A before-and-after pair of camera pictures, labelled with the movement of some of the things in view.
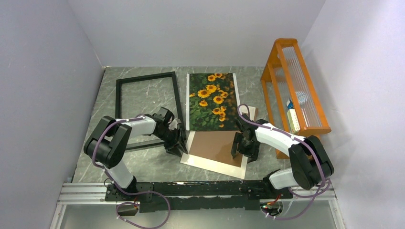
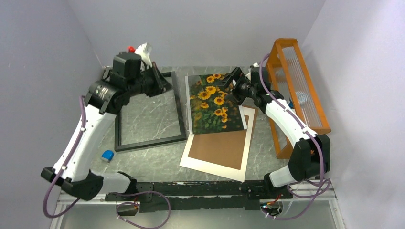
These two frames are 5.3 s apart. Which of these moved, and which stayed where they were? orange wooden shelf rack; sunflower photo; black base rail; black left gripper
Moved: black left gripper
Stayed: black base rail; orange wooden shelf rack; sunflower photo
